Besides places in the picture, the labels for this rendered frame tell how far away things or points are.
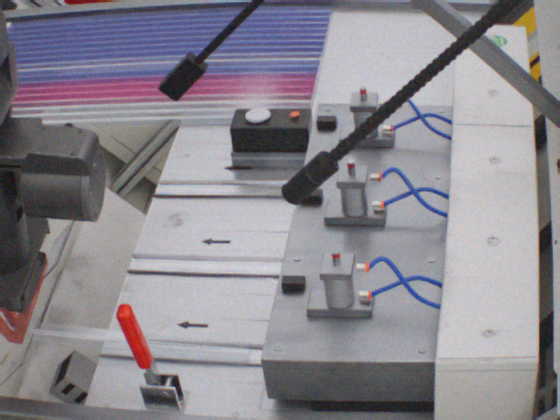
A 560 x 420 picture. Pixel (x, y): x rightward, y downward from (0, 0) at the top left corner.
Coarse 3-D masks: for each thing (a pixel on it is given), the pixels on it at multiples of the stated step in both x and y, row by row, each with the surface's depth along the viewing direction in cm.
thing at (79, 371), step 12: (0, 0) 156; (12, 0) 156; (72, 360) 140; (84, 360) 142; (60, 372) 142; (72, 372) 139; (84, 372) 141; (60, 384) 139; (72, 384) 139; (84, 384) 139; (60, 396) 141; (72, 396) 140; (84, 396) 140
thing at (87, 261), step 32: (64, 224) 172; (96, 224) 164; (128, 224) 168; (64, 256) 159; (96, 256) 160; (128, 256) 164; (64, 288) 153; (96, 288) 157; (32, 320) 153; (64, 320) 149; (96, 320) 153; (0, 352) 160; (32, 352) 143; (64, 352) 146; (96, 352) 150; (0, 384) 148; (32, 384) 139
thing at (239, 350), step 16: (16, 320) 102; (32, 336) 101; (48, 336) 101; (64, 336) 101; (80, 336) 100; (96, 336) 100; (112, 336) 100; (144, 336) 100; (160, 336) 100; (176, 336) 100; (160, 352) 100; (176, 352) 99; (192, 352) 99; (208, 352) 99; (224, 352) 98; (240, 352) 98
